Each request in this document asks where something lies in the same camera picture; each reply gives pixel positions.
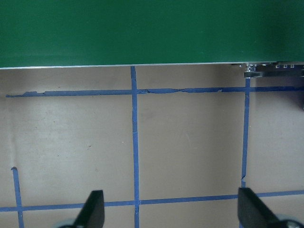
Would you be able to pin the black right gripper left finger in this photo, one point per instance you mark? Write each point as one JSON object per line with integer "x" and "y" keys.
{"x": 92, "y": 215}

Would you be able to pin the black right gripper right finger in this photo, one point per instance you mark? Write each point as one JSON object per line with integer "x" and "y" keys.
{"x": 253, "y": 213}

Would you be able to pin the green conveyor belt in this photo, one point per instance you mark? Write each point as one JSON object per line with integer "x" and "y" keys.
{"x": 73, "y": 33}

